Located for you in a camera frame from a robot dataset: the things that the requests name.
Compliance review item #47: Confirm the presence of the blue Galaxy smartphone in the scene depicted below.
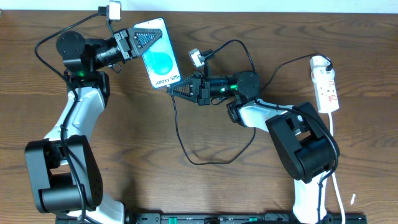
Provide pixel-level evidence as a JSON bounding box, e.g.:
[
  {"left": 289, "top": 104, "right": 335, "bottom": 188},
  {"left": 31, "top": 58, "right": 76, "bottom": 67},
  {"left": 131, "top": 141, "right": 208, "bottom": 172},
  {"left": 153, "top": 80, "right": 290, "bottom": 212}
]
[{"left": 134, "top": 17, "right": 181, "bottom": 88}]

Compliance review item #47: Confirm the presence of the black charger cable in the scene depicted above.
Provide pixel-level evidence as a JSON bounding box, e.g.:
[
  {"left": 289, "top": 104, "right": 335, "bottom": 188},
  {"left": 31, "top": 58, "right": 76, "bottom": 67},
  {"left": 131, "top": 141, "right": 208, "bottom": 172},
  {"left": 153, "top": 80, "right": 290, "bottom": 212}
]
[{"left": 166, "top": 53, "right": 333, "bottom": 166}]

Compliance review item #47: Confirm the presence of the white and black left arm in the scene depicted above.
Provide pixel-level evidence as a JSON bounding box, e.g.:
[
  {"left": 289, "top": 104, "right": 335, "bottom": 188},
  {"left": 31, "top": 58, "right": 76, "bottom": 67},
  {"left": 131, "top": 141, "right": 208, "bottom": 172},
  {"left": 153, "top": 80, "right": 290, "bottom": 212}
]
[{"left": 24, "top": 28, "right": 162, "bottom": 223}]

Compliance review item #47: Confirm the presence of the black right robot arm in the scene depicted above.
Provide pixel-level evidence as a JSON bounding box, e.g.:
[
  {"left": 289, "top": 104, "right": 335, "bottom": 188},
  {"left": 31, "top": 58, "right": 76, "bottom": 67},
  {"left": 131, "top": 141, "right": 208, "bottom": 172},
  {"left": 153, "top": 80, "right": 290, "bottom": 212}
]
[{"left": 167, "top": 71, "right": 340, "bottom": 223}]

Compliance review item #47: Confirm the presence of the white charger plug adapter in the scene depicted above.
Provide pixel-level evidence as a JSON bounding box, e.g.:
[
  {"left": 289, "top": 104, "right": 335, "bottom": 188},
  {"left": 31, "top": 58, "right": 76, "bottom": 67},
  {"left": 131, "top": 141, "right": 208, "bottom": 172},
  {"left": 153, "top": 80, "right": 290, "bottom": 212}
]
[{"left": 310, "top": 55, "right": 331, "bottom": 70}]

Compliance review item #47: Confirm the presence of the white power strip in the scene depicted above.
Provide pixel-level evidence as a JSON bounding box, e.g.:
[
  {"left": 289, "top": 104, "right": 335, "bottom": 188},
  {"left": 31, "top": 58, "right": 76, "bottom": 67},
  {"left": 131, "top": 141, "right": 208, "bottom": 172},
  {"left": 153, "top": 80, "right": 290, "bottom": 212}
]
[{"left": 311, "top": 66, "right": 340, "bottom": 114}]

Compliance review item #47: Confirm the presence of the white paper tag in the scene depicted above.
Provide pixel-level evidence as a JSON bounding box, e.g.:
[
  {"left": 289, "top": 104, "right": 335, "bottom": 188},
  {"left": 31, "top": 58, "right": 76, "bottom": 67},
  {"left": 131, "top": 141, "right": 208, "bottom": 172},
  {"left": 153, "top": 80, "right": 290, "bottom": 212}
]
[{"left": 350, "top": 194, "right": 356, "bottom": 205}]

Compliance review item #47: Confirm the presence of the white power strip cord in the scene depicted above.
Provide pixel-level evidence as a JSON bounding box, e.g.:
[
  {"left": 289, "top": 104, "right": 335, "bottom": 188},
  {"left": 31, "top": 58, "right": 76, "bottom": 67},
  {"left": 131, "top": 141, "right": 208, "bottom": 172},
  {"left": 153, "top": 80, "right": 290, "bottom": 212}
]
[{"left": 328, "top": 112, "right": 346, "bottom": 224}]

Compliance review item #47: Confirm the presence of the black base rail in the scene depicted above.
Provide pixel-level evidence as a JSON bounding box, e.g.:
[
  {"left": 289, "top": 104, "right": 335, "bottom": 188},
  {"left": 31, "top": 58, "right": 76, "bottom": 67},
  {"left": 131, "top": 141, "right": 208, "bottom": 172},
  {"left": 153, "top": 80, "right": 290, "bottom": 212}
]
[{"left": 55, "top": 213, "right": 368, "bottom": 224}]

